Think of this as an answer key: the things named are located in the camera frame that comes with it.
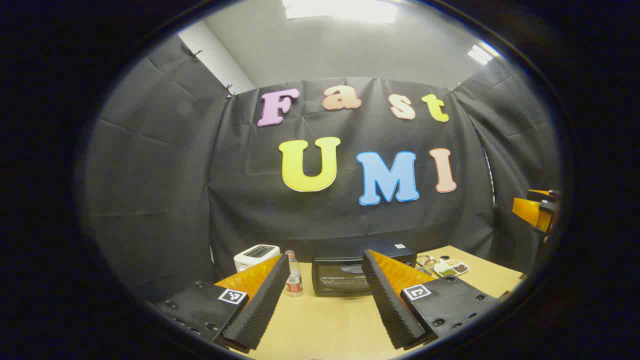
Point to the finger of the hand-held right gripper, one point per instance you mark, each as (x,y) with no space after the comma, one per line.
(542,194)
(527,210)

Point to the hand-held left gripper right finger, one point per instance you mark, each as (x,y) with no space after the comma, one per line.
(390,305)

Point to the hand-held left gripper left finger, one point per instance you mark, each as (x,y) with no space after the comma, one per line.
(260,307)

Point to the black electric oven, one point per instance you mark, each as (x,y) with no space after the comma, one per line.
(340,277)

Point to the clear bottle with red label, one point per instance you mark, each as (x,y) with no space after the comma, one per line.
(294,280)

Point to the white toaster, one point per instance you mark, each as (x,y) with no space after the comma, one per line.
(252,255)

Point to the white divided tray of beans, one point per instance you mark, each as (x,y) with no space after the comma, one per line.
(452,270)

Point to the black backdrop cloth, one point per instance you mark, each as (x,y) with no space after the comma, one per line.
(175,200)

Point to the small ceiling light panel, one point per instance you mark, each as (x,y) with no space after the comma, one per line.
(480,54)

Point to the large ceiling light panel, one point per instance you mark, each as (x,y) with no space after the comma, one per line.
(340,10)

